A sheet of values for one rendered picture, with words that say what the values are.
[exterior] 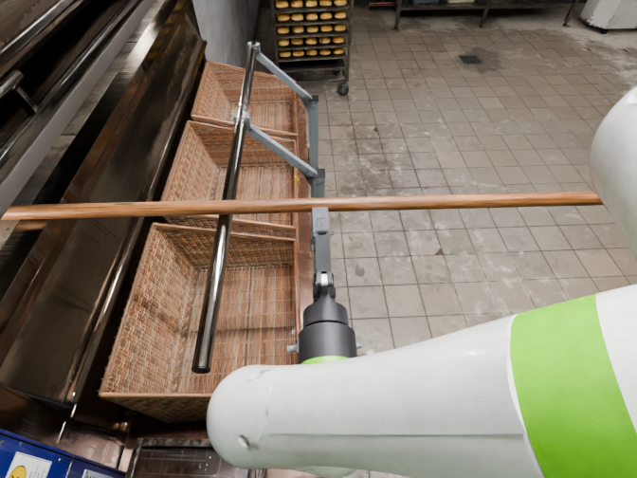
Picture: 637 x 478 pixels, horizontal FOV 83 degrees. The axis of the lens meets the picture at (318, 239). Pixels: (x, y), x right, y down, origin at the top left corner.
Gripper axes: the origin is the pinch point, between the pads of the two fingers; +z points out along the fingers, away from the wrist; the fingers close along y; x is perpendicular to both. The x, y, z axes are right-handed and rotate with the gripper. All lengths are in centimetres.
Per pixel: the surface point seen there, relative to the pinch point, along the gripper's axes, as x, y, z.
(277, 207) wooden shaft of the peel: -8.6, -1.9, 6.9
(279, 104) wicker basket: -18, 58, 154
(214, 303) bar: -19.2, 1.0, -13.6
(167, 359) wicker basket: -47, 53, -2
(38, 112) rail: -41.8, -25.9, 4.5
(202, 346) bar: -19.9, 0.7, -21.5
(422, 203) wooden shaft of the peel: 21.6, -1.3, 6.9
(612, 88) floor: 292, 120, 275
